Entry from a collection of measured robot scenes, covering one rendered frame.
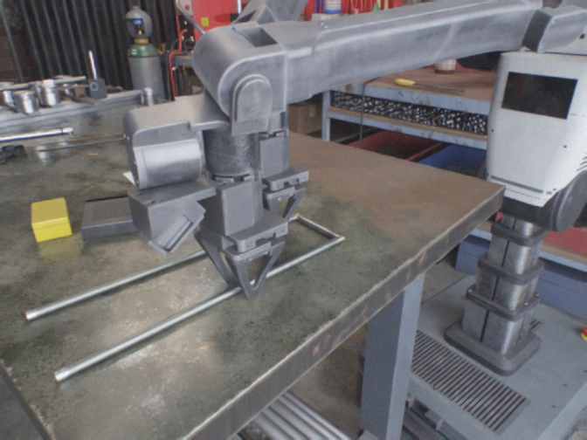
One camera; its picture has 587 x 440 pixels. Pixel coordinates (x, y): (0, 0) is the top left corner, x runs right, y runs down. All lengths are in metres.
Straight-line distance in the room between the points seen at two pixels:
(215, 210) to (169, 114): 0.10
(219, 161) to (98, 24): 3.67
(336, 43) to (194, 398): 0.34
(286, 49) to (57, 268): 0.42
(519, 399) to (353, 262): 0.85
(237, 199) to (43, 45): 3.53
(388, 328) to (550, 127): 0.55
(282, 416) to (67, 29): 3.31
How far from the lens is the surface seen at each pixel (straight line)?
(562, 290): 2.15
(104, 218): 0.71
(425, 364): 1.36
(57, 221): 0.72
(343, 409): 1.56
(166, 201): 0.41
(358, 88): 2.18
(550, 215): 1.16
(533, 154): 1.13
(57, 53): 3.89
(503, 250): 1.28
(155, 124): 0.40
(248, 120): 0.39
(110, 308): 0.55
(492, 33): 0.57
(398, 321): 0.96
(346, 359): 1.71
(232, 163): 0.43
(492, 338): 1.39
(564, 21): 0.60
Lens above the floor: 1.20
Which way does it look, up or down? 27 degrees down
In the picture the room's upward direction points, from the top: straight up
